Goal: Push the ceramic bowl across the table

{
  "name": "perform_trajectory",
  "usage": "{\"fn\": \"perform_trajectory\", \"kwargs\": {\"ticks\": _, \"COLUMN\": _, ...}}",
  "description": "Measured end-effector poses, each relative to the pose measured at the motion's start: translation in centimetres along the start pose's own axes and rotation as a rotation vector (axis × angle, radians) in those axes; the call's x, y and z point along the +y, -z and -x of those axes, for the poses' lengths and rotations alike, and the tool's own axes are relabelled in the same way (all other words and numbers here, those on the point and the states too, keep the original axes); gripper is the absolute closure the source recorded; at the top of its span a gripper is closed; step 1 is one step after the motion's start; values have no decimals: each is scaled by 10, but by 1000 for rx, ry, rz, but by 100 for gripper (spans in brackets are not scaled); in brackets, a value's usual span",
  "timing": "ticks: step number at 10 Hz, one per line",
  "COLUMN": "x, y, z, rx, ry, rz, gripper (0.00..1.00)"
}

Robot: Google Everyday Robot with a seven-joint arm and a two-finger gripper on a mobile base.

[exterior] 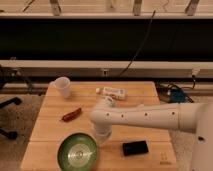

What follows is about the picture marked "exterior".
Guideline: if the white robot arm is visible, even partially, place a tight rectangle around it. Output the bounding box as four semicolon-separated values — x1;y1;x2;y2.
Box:
90;97;213;171

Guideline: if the black rectangular box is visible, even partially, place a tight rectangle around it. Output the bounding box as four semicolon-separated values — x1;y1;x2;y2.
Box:
122;141;149;156

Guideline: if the black office chair base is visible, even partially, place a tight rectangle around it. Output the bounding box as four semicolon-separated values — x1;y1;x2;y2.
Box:
0;96;23;140

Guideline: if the blue device with cables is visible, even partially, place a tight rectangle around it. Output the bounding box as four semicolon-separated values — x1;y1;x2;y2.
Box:
157;84;194;103

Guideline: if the clear plastic cup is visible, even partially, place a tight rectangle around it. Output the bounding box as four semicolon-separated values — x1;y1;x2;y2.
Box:
54;77;71;98

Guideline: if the red chili pepper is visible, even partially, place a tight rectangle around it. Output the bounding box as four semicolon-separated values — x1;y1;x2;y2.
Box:
62;108;82;122

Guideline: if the black hanging cable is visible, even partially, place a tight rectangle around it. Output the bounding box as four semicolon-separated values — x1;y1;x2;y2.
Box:
118;9;157;78

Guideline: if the white toothpaste tube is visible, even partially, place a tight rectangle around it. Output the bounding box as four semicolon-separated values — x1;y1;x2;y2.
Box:
96;87;126;100

